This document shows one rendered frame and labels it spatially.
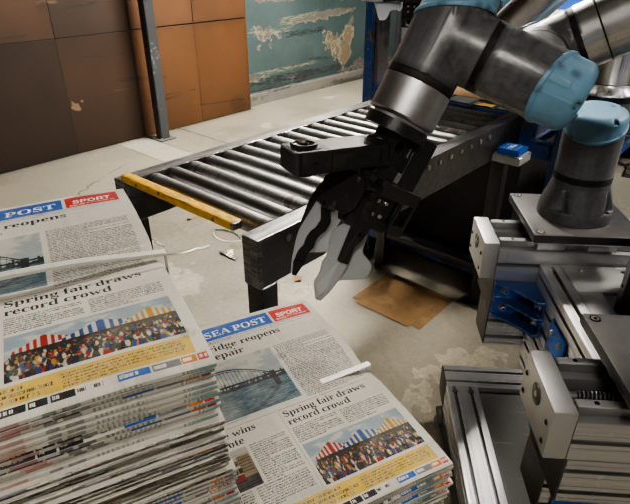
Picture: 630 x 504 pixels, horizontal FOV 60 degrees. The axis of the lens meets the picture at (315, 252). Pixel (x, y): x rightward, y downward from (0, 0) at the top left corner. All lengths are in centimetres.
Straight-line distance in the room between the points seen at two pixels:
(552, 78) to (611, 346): 46
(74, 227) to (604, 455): 76
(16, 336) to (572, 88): 54
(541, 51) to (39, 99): 392
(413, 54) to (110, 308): 38
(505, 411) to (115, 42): 375
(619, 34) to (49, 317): 64
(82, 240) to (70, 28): 379
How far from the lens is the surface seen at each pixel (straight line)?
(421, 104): 59
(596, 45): 72
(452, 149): 174
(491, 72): 60
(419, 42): 60
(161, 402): 42
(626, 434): 90
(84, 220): 65
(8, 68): 421
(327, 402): 71
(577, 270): 129
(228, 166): 157
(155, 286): 51
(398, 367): 205
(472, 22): 60
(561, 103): 60
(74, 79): 439
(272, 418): 69
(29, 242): 63
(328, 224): 63
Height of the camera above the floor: 132
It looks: 29 degrees down
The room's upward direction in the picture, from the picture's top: straight up
